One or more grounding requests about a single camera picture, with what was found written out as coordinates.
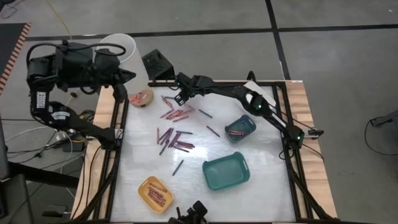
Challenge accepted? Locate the yellow cable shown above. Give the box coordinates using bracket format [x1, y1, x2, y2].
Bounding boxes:
[45, 0, 77, 108]

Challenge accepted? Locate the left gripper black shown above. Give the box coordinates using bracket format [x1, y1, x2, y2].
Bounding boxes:
[93, 47, 137, 104]

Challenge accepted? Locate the black mat with striped edge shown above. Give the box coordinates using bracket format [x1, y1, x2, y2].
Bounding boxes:
[0, 22, 32, 96]

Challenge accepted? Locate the black device with cables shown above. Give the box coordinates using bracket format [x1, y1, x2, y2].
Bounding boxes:
[169, 200, 208, 224]

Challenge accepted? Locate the black perforated box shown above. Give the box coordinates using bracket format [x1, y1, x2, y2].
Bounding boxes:
[141, 49, 177, 82]

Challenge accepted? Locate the grey floor device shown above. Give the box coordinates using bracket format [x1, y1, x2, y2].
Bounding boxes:
[369, 108, 398, 128]

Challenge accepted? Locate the black floor beam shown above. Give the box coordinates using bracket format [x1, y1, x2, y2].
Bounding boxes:
[7, 161, 80, 190]

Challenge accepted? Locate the black power adapter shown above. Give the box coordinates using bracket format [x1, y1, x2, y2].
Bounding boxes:
[61, 139, 87, 153]

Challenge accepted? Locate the white cylindrical lamp shade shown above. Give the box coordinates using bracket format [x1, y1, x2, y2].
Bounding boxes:
[98, 33, 155, 109]

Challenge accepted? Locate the yellow plastic bin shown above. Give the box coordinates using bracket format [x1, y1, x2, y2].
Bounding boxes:
[137, 175, 174, 215]

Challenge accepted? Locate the black metal table frame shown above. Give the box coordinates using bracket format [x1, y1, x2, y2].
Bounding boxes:
[70, 79, 338, 224]

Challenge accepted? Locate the small grey connector box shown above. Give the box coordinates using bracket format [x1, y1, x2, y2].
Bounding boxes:
[306, 128, 325, 139]

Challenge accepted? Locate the large teal plastic bin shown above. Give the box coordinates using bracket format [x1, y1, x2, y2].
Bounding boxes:
[201, 151, 251, 192]

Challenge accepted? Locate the black power brick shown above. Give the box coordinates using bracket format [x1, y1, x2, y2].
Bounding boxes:
[42, 205, 68, 218]

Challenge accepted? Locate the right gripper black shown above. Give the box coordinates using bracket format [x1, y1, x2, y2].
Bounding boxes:
[174, 72, 206, 107]

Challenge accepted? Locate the white plastic bin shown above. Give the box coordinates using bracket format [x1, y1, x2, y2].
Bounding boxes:
[243, 80, 277, 109]

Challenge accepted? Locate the small teal plastic bin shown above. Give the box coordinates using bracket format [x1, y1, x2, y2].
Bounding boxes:
[224, 114, 257, 144]

